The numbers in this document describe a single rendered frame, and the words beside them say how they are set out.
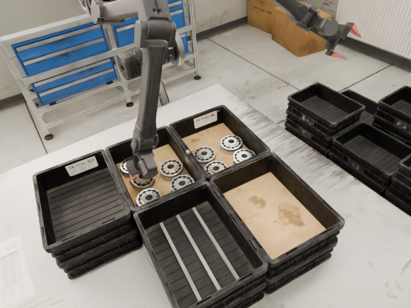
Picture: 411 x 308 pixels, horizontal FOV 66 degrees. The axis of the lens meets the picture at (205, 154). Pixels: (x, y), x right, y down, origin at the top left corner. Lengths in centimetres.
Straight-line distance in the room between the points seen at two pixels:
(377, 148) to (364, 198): 82
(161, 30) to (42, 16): 294
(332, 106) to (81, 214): 176
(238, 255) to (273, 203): 26
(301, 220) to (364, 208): 36
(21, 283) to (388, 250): 138
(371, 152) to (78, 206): 173
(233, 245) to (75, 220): 62
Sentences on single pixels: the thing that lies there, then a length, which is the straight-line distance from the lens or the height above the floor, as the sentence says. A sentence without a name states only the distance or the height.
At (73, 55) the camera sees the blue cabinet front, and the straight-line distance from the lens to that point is 305.
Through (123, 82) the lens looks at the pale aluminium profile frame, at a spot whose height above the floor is 27.
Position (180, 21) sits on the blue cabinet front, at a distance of 336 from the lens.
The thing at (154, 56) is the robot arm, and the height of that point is 142.
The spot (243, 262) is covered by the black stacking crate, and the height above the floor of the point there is 83.
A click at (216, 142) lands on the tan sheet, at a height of 83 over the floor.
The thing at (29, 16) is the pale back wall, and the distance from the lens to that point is 380.
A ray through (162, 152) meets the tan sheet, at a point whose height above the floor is 83.
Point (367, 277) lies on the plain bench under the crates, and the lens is 133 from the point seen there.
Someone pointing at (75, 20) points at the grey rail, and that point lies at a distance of 296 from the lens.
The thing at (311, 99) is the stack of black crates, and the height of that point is 49.
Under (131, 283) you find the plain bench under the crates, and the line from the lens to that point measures 129.
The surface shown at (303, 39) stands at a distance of 400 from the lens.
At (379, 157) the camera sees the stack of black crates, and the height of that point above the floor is 38.
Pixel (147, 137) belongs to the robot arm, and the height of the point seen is 114.
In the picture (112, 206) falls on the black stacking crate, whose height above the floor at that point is 83.
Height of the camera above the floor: 182
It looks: 43 degrees down
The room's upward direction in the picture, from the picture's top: 6 degrees counter-clockwise
